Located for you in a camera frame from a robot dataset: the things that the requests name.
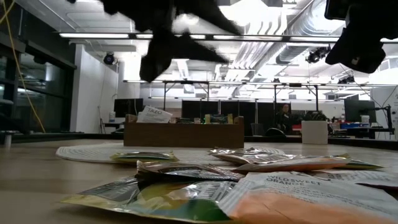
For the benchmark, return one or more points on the blue box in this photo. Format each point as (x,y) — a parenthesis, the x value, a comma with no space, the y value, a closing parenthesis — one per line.
(349,125)

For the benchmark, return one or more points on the black ceiling spotlight cluster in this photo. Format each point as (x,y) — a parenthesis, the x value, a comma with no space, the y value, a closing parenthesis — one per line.
(315,56)

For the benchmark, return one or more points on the brown wooden tea box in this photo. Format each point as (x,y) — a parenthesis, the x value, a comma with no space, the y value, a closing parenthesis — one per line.
(183,135)

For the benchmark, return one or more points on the white orange Tazo tea packet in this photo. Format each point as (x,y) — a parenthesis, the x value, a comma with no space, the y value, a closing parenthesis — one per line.
(367,179)
(295,199)
(295,166)
(154,115)

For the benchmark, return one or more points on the black round ceiling fixture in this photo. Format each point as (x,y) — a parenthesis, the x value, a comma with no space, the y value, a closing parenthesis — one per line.
(109,58)

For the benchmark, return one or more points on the silver ceiling duct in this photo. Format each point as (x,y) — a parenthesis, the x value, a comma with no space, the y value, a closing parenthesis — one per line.
(289,54)

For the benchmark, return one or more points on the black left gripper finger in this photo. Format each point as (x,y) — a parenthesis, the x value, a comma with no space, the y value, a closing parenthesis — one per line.
(161,56)
(208,14)

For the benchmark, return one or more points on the small grey post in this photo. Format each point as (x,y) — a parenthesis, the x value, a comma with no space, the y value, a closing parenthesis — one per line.
(7,140)

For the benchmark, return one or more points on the brown tea packet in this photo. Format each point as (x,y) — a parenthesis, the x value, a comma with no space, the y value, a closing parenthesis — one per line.
(186,172)
(186,120)

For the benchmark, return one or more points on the person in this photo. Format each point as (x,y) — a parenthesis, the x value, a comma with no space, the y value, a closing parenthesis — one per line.
(283,119)

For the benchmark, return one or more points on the long linear ceiling light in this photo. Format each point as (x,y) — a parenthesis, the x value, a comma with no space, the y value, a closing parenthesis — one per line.
(93,35)

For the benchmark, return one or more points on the black office desk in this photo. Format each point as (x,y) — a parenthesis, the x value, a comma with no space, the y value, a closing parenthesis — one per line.
(360,129)

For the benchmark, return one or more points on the white container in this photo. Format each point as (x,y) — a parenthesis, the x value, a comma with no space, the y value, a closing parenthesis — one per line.
(365,120)

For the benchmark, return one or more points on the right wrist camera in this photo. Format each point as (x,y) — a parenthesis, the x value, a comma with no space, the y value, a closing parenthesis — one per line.
(337,9)

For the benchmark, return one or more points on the black workbench frame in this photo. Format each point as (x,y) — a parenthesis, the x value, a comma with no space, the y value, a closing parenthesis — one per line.
(192,82)

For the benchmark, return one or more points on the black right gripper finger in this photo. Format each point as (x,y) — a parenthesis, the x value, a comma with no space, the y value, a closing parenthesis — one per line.
(357,53)

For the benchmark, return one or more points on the black office chair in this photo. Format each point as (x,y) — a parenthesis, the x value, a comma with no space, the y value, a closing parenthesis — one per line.
(275,132)

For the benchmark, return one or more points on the white pot with plant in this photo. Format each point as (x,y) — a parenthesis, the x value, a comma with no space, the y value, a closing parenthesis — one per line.
(314,133)

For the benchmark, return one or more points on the small black ceiling spotlight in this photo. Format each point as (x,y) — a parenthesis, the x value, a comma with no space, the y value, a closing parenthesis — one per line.
(346,80)

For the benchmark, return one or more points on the white bottle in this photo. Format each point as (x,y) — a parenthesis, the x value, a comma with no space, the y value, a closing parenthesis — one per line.
(112,117)

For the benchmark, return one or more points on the black monitor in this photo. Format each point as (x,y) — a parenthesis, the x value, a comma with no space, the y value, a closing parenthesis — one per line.
(128,108)
(354,109)

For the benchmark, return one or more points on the white round woven mat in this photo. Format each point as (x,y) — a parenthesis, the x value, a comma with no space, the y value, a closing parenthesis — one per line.
(87,153)

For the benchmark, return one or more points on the black aluminium table frame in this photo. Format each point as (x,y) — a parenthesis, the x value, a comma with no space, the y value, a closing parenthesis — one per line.
(357,143)

